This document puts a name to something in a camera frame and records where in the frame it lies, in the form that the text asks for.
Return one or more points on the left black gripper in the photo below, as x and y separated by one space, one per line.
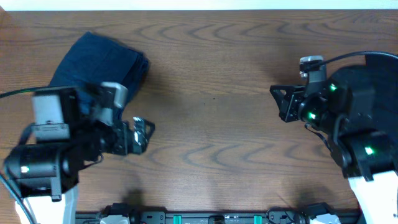
122 143

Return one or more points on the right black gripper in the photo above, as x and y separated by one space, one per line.
289 103

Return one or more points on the folded navy shorts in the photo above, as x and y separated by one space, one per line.
96 59

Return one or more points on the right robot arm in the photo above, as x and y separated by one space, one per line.
367 158

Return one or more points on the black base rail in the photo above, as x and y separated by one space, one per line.
315 213

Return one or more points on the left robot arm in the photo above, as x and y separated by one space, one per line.
74 127

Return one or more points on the black garment with logo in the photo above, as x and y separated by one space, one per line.
366 95

